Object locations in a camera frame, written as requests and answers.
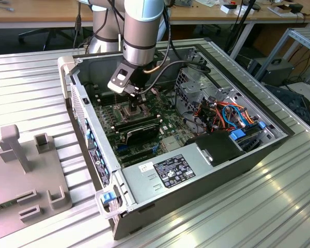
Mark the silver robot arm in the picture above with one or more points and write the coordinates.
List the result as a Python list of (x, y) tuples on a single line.
[(139, 38)]

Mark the CPU socket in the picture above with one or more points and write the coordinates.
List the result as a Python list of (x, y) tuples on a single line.
[(122, 115)]

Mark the thin metal locking lever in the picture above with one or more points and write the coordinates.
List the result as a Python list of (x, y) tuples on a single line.
[(115, 100)]

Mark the installed RAM stick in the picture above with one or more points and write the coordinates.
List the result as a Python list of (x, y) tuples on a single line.
[(138, 124)]

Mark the green motherboard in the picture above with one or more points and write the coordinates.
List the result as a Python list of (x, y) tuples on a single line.
[(170, 121)]

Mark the metal drive cage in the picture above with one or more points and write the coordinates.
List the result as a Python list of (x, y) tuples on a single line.
[(193, 86)]

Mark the black graphics card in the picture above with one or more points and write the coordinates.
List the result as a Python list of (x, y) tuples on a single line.
[(142, 134)]

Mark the silver finned chipset heatsink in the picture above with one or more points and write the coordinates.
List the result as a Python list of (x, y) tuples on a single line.
[(171, 143)]

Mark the black office chair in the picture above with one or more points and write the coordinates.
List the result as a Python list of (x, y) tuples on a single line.
[(50, 31), (214, 28)]

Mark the light wooden desk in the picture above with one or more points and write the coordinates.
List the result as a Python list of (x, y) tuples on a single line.
[(18, 15), (211, 13)]

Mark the black plastic shroud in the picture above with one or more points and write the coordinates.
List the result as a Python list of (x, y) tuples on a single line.
[(217, 147)]

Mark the grey power supply unit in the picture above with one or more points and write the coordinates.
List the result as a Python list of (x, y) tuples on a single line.
[(144, 183)]

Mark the small white box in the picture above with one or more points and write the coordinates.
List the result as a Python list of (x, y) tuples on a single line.
[(227, 10)]

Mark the hard disk in blue carrier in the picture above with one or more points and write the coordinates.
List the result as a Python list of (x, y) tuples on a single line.
[(236, 135)]

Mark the open grey PC case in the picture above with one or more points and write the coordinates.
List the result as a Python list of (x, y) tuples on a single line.
[(196, 186)]

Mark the grey plastic parts rack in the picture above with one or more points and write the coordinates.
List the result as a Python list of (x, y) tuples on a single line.
[(41, 175)]

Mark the dark bag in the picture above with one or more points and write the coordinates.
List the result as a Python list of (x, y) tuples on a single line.
[(292, 100)]

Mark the brown cardboard box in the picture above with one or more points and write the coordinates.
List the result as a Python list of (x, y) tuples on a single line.
[(279, 11)]

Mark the green RAM stick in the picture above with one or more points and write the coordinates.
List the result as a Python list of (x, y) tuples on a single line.
[(1, 208)]

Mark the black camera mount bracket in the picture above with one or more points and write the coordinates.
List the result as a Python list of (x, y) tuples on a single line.
[(130, 75)]

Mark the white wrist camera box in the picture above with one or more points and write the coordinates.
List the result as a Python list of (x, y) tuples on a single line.
[(117, 87)]

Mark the grey metal shelf frame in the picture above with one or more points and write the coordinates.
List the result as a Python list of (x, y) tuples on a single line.
[(307, 34)]

